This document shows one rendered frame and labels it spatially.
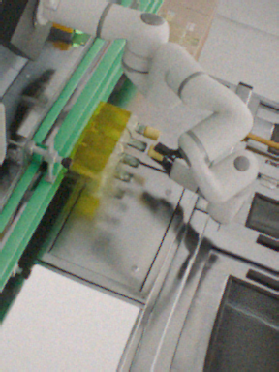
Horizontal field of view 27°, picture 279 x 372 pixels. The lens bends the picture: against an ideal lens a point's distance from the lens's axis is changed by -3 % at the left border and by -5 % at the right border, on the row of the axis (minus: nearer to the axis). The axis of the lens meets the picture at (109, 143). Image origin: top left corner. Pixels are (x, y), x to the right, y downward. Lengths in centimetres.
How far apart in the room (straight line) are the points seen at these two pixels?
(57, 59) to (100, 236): 51
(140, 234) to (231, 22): 562
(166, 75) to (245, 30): 585
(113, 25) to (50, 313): 76
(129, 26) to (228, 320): 86
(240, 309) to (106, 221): 47
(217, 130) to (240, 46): 568
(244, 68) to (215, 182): 540
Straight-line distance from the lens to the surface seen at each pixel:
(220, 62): 663
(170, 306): 165
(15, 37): 138
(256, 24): 729
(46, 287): 163
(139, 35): 138
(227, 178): 132
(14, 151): 155
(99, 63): 174
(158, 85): 135
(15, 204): 155
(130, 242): 171
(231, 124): 127
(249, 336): 173
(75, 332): 159
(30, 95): 162
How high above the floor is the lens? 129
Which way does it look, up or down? 8 degrees down
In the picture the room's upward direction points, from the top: 112 degrees clockwise
